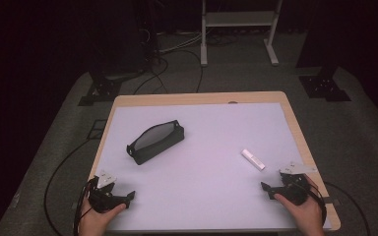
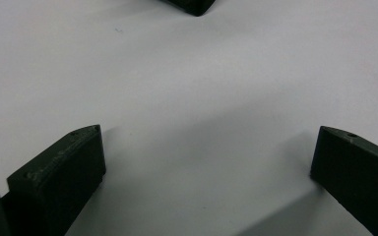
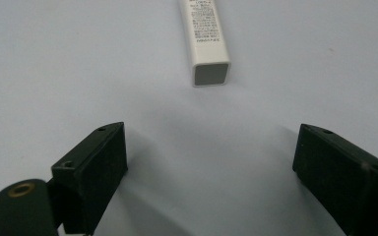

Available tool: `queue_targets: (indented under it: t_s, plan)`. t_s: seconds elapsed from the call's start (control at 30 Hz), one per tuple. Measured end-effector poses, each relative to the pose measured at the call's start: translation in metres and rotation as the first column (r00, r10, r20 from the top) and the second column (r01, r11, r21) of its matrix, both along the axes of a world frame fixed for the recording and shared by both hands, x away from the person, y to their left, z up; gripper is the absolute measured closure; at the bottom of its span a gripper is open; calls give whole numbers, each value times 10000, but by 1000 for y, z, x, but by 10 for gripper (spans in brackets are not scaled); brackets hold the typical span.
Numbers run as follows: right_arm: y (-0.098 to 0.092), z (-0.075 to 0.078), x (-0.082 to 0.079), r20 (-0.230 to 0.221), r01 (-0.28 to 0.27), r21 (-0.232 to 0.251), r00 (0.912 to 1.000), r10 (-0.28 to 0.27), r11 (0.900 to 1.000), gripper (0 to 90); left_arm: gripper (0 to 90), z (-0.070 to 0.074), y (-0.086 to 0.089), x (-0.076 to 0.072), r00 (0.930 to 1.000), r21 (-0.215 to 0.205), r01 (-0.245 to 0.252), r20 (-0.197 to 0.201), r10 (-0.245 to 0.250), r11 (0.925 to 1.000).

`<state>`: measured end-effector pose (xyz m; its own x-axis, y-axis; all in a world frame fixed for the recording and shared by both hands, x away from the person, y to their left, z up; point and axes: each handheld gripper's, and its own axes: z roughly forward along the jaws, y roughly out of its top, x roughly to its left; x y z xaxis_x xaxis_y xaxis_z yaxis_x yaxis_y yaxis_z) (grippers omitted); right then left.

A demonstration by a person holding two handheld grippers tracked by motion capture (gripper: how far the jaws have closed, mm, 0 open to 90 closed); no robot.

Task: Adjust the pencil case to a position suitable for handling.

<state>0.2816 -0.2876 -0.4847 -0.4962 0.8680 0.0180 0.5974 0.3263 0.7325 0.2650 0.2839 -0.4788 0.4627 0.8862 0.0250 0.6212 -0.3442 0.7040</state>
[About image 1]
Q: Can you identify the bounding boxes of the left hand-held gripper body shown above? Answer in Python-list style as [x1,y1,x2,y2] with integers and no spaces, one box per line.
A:
[88,170,128,213]

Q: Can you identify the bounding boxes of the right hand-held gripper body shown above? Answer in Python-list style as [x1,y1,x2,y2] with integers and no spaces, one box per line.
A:
[274,161,319,207]

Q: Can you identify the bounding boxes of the white glue stick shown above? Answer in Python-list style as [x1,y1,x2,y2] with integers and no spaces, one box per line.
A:
[240,148,266,172]

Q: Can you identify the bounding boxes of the black pencil case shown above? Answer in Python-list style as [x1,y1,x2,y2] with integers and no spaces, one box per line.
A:
[126,119,185,166]

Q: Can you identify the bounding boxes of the person's left hand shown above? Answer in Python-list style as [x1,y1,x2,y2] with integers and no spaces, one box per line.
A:
[78,196,128,236]

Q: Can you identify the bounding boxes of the person's right hand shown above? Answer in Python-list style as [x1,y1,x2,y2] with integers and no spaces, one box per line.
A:
[274,193,327,236]

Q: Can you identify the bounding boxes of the white table mat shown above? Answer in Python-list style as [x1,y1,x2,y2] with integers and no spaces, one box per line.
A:
[93,102,333,232]

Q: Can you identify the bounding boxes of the black stand base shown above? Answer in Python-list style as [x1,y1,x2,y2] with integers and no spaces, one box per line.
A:
[77,69,123,107]
[298,64,352,103]

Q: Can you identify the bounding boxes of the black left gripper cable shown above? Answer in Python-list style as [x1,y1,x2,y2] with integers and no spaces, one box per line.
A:
[73,178,96,236]

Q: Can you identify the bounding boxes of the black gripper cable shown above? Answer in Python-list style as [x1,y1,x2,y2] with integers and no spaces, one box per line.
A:
[303,175,328,225]
[73,178,96,236]

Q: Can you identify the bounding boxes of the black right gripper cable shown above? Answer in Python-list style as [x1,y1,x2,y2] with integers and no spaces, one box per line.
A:
[303,175,328,225]

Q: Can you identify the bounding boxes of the black floor cable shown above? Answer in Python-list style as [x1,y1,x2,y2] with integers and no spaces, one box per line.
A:
[324,181,372,236]
[43,138,93,236]
[133,57,170,96]
[168,48,205,94]

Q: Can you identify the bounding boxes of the black square floor frame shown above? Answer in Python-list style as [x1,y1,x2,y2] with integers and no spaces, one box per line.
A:
[86,119,108,141]

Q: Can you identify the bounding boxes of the white floor cables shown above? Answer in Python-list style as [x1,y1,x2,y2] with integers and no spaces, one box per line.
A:
[157,30,205,54]

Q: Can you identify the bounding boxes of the white metal stand frame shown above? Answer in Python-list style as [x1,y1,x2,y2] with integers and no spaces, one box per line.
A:
[200,0,284,68]

